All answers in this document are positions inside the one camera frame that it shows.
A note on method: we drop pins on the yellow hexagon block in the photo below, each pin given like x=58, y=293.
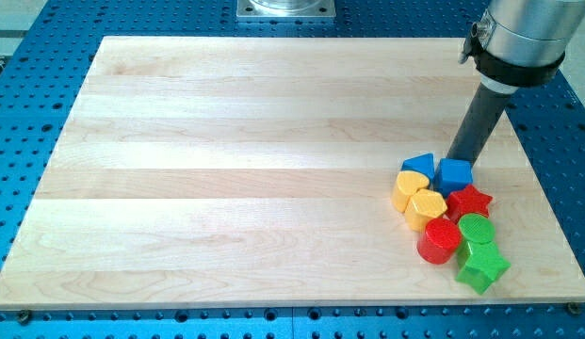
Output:
x=422, y=207

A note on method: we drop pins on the light wooden board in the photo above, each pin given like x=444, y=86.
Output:
x=197, y=172

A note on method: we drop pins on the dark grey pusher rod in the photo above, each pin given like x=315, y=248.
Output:
x=478, y=124

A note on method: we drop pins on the blue cube block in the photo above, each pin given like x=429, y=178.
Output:
x=452, y=175

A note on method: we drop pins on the green cylinder block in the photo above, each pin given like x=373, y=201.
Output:
x=476, y=228

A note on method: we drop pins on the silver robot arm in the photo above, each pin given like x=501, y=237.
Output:
x=521, y=43

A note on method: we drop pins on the red star block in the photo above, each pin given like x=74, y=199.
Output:
x=469, y=200

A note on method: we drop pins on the green star block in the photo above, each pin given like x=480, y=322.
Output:
x=480, y=265

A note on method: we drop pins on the blue triangle block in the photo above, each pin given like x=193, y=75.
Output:
x=423, y=164

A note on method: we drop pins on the red cylinder block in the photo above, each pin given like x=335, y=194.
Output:
x=439, y=241

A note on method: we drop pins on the yellow heart block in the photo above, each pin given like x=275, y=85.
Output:
x=407, y=183

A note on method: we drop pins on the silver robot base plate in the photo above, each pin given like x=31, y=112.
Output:
x=285, y=9

